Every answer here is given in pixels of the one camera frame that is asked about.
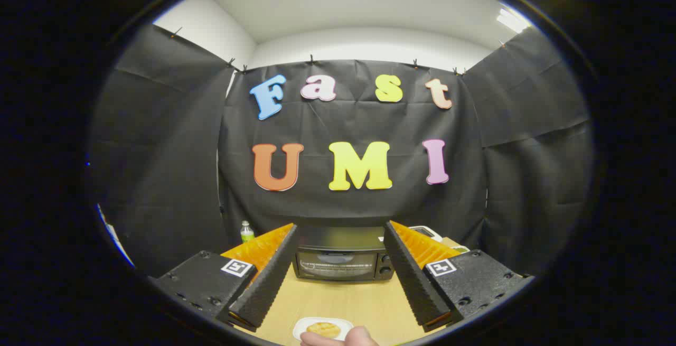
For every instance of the small ceiling light panel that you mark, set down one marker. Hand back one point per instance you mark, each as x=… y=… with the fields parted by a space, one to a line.
x=512 y=20

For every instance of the black toaster oven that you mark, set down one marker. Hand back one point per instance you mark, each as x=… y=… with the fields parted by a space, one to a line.
x=338 y=261

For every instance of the white plate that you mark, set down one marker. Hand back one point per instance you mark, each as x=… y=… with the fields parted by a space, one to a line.
x=299 y=328

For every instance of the green label plastic bottle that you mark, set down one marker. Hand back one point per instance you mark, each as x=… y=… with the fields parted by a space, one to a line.
x=247 y=234

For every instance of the white pop-up toaster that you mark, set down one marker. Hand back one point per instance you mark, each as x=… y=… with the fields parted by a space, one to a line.
x=428 y=232

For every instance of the golden pastry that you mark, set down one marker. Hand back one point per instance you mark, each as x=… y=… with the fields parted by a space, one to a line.
x=323 y=328

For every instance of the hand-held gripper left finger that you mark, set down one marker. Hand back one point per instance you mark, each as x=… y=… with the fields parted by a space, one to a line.
x=266 y=282

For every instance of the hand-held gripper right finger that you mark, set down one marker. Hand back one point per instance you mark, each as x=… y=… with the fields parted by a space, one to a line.
x=414 y=282

